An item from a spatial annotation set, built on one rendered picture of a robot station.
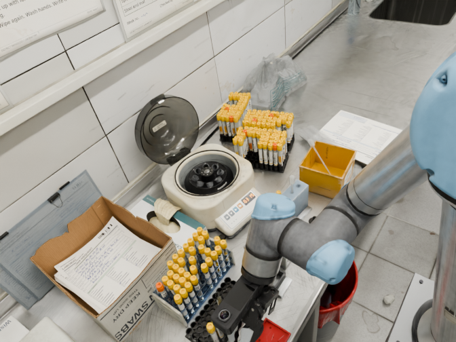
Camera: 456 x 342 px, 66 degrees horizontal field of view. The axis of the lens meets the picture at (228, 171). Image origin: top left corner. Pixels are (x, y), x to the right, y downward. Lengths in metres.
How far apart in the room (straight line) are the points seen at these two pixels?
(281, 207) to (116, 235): 0.58
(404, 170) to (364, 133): 0.80
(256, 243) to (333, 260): 0.15
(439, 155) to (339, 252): 0.32
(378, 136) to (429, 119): 1.03
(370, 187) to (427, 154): 0.29
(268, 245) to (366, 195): 0.19
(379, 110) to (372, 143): 0.22
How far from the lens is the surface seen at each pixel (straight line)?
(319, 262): 0.59
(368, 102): 1.53
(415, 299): 0.88
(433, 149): 0.31
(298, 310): 0.92
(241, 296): 0.71
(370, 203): 0.62
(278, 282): 0.91
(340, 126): 1.36
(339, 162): 1.18
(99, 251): 1.05
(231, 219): 1.01
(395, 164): 0.55
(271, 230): 0.63
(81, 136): 1.04
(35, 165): 1.00
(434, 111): 0.30
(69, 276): 1.05
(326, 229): 0.62
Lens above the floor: 1.71
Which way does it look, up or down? 43 degrees down
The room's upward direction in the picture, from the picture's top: 11 degrees counter-clockwise
